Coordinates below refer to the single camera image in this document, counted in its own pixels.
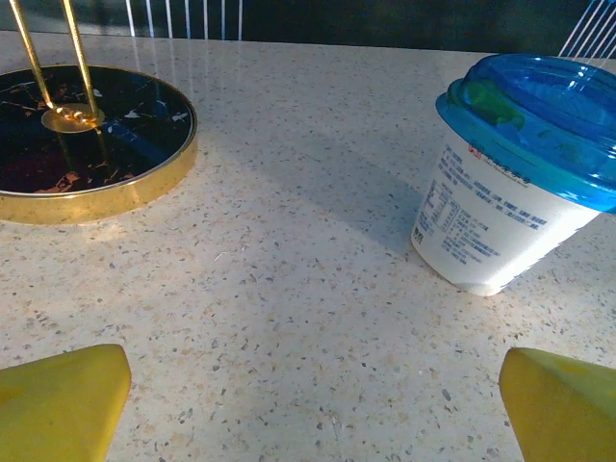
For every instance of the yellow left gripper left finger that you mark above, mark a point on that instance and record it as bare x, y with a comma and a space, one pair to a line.
58, 409

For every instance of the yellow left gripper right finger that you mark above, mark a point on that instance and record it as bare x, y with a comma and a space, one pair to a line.
563, 414

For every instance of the blue plastic cup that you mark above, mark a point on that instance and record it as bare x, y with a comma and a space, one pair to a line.
495, 216

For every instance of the gold rack with black base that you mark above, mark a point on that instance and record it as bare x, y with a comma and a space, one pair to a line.
96, 144

